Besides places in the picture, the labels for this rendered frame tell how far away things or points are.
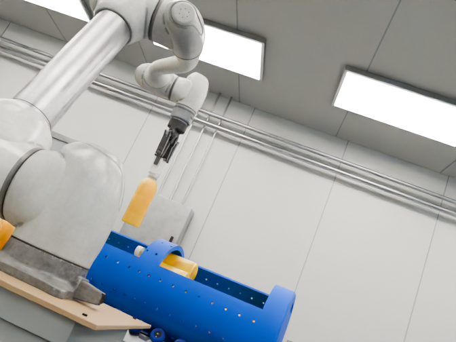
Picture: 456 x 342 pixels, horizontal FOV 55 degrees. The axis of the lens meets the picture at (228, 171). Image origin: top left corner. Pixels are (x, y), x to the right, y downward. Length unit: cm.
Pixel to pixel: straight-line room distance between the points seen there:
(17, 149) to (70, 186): 13
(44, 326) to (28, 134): 38
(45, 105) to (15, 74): 526
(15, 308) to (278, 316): 76
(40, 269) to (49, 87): 40
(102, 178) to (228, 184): 415
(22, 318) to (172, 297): 67
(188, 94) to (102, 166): 96
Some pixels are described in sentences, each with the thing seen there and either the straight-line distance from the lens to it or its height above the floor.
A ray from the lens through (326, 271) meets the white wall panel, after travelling 482.
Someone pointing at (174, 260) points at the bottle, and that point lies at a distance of 148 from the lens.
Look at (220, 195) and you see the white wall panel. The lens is 492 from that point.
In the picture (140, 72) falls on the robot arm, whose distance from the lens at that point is 181.
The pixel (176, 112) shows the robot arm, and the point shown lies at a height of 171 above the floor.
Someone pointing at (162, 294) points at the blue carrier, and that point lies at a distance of 135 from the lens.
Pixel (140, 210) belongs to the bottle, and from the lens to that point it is 169.
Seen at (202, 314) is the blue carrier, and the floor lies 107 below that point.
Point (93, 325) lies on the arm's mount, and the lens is 68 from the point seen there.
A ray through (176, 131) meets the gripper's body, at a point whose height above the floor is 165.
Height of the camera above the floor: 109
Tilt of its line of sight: 17 degrees up
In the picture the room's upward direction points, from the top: 24 degrees clockwise
